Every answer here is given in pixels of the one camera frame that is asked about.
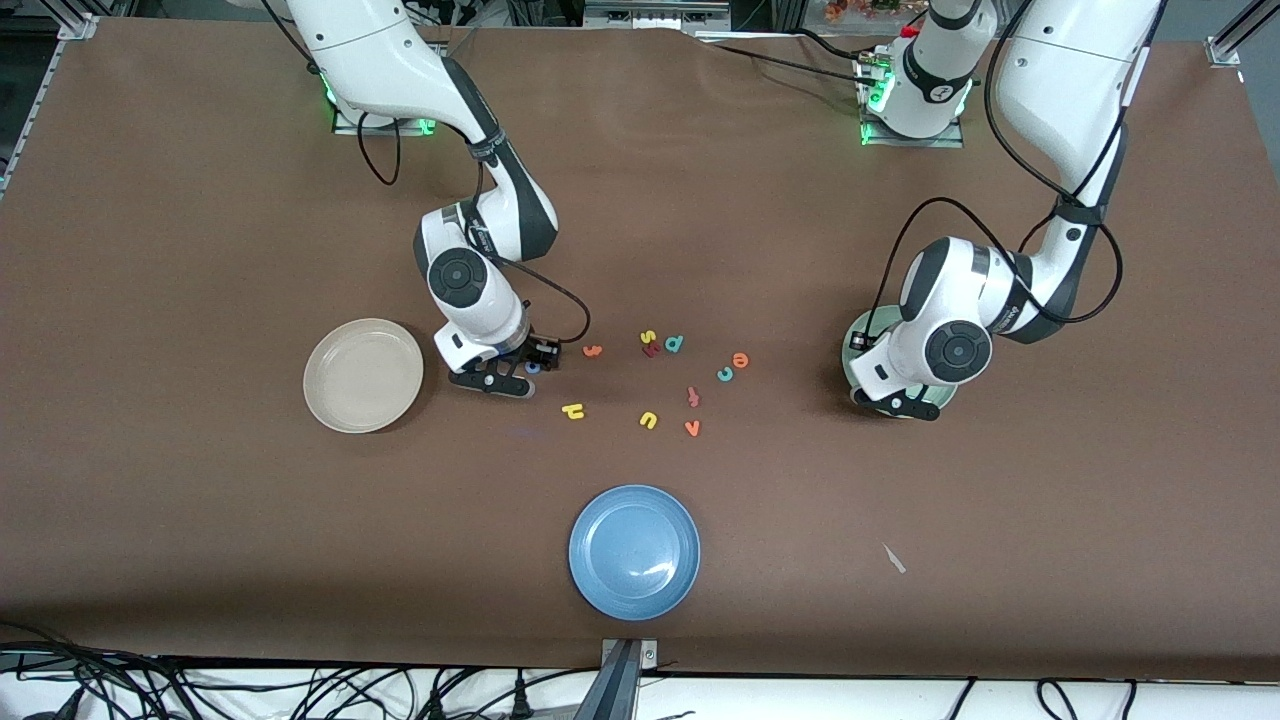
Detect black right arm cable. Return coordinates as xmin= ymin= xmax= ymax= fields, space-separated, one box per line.
xmin=355 ymin=110 xmax=592 ymax=347

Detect grey metal device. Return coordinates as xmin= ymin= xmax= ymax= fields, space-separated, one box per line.
xmin=583 ymin=0 xmax=733 ymax=31

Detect pale green plate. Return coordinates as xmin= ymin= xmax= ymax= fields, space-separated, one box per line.
xmin=842 ymin=308 xmax=961 ymax=419

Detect looped black floor cable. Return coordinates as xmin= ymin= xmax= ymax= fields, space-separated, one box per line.
xmin=1034 ymin=679 xmax=1082 ymax=720

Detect beige brown plate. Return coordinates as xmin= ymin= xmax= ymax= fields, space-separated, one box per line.
xmin=303 ymin=318 xmax=425 ymax=434

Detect black cable on table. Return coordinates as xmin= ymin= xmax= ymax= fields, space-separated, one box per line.
xmin=700 ymin=35 xmax=883 ymax=87

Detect tangled black floor cables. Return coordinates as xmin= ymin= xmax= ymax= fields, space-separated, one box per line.
xmin=0 ymin=620 xmax=601 ymax=720

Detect blue plate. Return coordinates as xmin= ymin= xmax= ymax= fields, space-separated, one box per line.
xmin=568 ymin=485 xmax=701 ymax=621

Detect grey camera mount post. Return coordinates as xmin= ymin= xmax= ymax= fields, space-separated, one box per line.
xmin=575 ymin=638 xmax=659 ymax=720

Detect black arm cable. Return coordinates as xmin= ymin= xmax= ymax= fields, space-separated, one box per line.
xmin=865 ymin=0 xmax=1167 ymax=351
xmin=355 ymin=110 xmax=592 ymax=347

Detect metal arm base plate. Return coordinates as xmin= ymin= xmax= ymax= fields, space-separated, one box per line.
xmin=856 ymin=50 xmax=966 ymax=149
xmin=332 ymin=95 xmax=442 ymax=136

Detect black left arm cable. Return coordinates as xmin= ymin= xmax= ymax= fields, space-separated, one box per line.
xmin=865 ymin=0 xmax=1167 ymax=351

